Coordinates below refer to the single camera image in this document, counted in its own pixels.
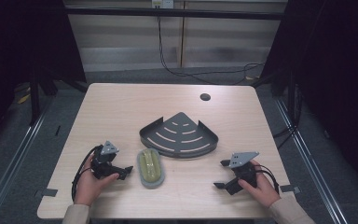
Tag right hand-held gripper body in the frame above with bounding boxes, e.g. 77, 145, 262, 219
224, 150, 261, 196

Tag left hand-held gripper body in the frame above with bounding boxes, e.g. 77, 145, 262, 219
90, 140, 121, 180

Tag yellow-green soap bar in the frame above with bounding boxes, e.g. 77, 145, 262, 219
139, 148, 164, 183

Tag dark grey corner shelf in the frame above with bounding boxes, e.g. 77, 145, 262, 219
138, 111, 220, 159

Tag person's left hand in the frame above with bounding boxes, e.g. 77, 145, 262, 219
74, 153, 120, 207

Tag person's right hand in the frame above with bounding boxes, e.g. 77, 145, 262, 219
237, 160, 282, 209

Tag grey tape piece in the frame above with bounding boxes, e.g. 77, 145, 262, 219
280, 184, 301, 194
34, 188, 59, 198

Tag black metal stand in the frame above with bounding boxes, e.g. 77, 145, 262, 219
28, 66, 90, 127

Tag yellow tape scrap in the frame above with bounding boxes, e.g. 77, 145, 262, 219
17, 92, 32, 105

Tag black curtain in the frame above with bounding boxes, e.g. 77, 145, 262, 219
259, 0, 358, 190
0, 0, 88, 153

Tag black horizontal bar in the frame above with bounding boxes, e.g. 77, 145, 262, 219
64, 7, 288, 21

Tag left hand-held gripper cable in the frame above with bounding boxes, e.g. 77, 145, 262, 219
71, 144, 104, 202

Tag hand-held gripper cable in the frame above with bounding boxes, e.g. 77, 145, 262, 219
71, 144, 104, 202
254, 163, 281, 193

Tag right hand-held gripper cable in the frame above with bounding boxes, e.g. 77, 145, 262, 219
254, 163, 281, 193

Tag black cables by stand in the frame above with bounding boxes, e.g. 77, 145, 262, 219
271, 83, 304, 149

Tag metal floor rail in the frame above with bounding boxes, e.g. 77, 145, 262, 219
273, 97, 352, 224
0, 99, 54, 224

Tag long black floor cable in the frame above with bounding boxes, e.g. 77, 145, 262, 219
156, 6, 266, 86

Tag white wall socket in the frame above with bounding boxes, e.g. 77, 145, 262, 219
150, 0, 175, 9

